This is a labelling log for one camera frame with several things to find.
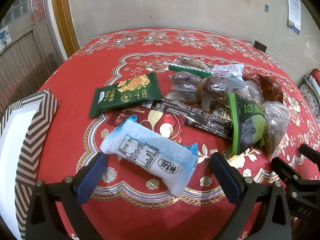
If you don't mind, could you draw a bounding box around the wall calendar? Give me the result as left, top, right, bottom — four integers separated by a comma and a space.
286, 0, 304, 35

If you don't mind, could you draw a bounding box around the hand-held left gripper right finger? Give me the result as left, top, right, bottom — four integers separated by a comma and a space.
209, 152, 292, 240

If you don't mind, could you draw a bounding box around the orange red packet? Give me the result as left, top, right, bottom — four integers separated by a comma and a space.
243, 72, 263, 82

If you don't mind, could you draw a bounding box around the clear-wrapped dark snack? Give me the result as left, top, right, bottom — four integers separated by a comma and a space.
227, 80, 265, 105

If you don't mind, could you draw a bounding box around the green-edged dark bean packet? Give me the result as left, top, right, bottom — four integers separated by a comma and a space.
228, 92, 267, 155

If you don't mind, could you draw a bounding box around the clear-wrapped round brown snack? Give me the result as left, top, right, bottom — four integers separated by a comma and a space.
195, 76, 230, 110

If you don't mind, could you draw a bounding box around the glass block window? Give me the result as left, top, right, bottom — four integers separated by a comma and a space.
0, 0, 33, 28

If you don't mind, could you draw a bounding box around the floral cushion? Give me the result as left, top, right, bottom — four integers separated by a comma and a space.
297, 69, 320, 119

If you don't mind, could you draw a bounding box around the black stick packet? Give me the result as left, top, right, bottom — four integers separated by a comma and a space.
141, 99, 234, 140

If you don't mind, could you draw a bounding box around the dark red brown packet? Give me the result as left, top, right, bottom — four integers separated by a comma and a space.
257, 75, 284, 104

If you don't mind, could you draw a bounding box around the dark green cracker packet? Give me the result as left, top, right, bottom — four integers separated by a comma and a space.
89, 72, 163, 118

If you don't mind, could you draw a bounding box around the red gold chocolate packet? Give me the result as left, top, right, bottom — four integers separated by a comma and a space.
107, 106, 187, 140

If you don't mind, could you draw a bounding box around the blue white flower sticker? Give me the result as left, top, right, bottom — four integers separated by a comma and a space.
0, 29, 12, 50

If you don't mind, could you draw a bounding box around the clear bag of brown snack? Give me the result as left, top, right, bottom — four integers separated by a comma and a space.
260, 101, 290, 162

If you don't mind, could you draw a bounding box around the small black box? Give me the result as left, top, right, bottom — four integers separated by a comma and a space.
254, 40, 267, 53

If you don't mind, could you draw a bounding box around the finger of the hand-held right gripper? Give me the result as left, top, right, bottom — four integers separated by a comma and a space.
298, 143, 320, 162
271, 156, 304, 188

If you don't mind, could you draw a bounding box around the white grey snack packet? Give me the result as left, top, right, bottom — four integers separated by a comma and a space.
212, 63, 245, 88

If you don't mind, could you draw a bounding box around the red floral tablecloth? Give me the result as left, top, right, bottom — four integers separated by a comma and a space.
15, 27, 320, 240

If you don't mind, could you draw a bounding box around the striped cardboard box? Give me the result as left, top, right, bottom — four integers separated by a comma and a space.
0, 89, 60, 240

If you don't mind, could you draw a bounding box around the white blue-edged snack packet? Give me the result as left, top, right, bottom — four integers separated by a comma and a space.
100, 115, 199, 197

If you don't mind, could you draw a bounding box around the metal door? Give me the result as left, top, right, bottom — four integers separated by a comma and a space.
0, 25, 63, 115

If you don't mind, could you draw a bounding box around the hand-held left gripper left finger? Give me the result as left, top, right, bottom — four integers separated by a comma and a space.
26, 152, 108, 240

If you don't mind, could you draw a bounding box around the clear-wrapped dates packet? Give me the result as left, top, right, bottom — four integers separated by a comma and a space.
166, 71, 208, 103

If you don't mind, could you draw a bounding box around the wooden door frame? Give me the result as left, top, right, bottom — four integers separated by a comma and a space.
51, 0, 80, 59

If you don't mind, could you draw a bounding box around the green-edged clear pastry packet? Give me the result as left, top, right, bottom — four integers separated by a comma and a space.
168, 56, 213, 78

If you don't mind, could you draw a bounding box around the red paper strip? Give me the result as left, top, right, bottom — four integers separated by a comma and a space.
31, 0, 44, 22

